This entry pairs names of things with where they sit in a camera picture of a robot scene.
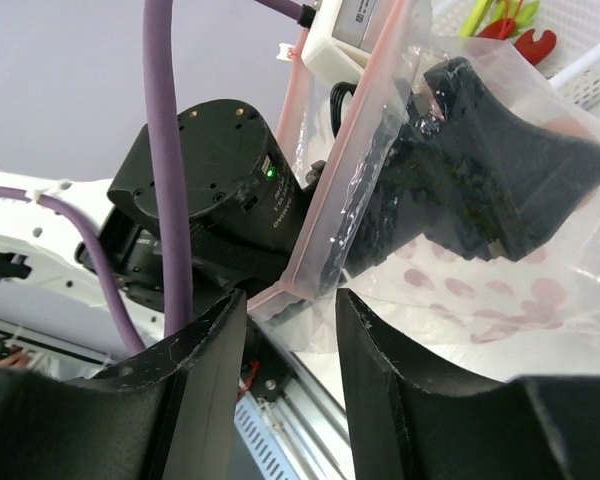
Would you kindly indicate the fake green leek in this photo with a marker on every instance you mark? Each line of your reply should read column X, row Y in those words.
column 499, row 19

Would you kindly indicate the white slotted cable duct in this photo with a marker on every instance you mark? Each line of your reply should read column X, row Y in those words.
column 259, row 440

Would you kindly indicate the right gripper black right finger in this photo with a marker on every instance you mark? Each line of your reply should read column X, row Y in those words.
column 415, row 415

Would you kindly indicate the aluminium rail base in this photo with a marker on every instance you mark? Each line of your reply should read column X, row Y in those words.
column 307, row 422

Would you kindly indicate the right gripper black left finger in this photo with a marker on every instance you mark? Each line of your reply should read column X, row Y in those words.
column 166, row 413

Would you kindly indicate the translucent white plastic basket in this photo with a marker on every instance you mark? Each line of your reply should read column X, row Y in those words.
column 572, row 69

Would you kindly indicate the clear zip top bag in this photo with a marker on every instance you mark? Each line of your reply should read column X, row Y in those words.
column 537, row 315

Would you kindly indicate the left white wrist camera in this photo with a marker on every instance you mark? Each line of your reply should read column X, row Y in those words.
column 342, row 38

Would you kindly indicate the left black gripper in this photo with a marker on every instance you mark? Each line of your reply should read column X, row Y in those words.
column 481, row 182

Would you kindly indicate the red fake lobster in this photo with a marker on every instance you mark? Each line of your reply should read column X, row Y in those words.
column 535, row 48

